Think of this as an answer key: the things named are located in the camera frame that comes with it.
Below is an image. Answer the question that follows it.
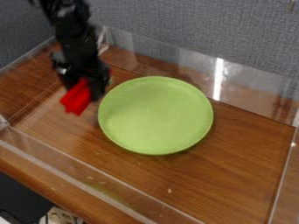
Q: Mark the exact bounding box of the white power strip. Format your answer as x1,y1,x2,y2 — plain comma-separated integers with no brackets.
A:
38,206,84,224

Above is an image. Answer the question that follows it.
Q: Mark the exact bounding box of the clear acrylic corner bracket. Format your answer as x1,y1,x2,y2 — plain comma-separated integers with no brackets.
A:
97,26,109,55

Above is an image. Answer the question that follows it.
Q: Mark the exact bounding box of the green round plate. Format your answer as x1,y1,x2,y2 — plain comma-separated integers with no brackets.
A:
97,76,213,156

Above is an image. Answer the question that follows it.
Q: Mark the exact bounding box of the red block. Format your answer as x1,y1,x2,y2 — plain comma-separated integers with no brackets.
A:
60,78,90,116

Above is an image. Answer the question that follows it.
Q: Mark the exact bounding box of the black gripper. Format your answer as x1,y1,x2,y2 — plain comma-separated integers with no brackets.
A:
50,25,110,102

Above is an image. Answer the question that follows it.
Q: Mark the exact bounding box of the clear acrylic enclosure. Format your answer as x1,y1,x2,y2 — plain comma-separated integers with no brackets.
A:
0,28,299,224

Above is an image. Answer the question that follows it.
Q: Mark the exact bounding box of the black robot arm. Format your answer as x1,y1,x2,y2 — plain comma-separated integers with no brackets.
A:
28,0,110,102

